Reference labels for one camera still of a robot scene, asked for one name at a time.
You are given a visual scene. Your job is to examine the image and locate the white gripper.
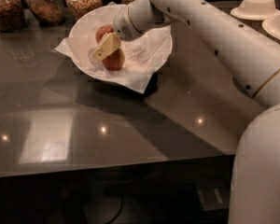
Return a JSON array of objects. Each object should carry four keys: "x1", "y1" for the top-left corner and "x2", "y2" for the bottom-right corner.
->
[{"x1": 91, "y1": 5, "x2": 143, "y2": 61}]

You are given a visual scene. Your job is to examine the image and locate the red apple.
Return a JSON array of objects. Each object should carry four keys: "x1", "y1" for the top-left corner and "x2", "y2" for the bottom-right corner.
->
[
  {"x1": 95, "y1": 24, "x2": 114, "y2": 43},
  {"x1": 103, "y1": 49, "x2": 125, "y2": 71}
]

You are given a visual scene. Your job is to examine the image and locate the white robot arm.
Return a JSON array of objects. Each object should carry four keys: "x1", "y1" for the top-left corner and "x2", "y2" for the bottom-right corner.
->
[{"x1": 93, "y1": 0, "x2": 280, "y2": 224}]

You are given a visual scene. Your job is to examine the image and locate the large white bowl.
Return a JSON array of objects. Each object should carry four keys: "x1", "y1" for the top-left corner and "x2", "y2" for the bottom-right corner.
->
[{"x1": 67, "y1": 4, "x2": 174, "y2": 84}]

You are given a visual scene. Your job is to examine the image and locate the white paper liner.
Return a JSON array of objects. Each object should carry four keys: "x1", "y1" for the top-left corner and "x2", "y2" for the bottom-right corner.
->
[{"x1": 54, "y1": 1, "x2": 172, "y2": 94}]

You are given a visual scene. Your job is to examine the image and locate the leftmost glass cereal jar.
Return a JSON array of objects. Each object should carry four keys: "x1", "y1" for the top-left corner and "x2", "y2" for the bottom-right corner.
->
[{"x1": 0, "y1": 0, "x2": 25, "y2": 33}]

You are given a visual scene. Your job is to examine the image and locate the rear stack paper bowls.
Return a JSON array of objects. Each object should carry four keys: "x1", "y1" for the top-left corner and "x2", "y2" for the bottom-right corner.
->
[{"x1": 231, "y1": 0, "x2": 280, "y2": 21}]

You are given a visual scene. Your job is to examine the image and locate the stack paper bowls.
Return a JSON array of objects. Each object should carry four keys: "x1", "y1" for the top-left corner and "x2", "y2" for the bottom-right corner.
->
[
  {"x1": 231, "y1": 0, "x2": 280, "y2": 21},
  {"x1": 262, "y1": 14, "x2": 280, "y2": 40}
]

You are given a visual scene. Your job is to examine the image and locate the front stack paper bowls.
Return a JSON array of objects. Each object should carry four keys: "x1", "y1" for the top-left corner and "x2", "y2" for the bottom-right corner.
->
[{"x1": 262, "y1": 14, "x2": 280, "y2": 40}]

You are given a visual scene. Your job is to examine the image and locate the black cables under table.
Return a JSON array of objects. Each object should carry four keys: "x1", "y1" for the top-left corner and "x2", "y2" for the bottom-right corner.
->
[{"x1": 92, "y1": 171, "x2": 234, "y2": 224}]

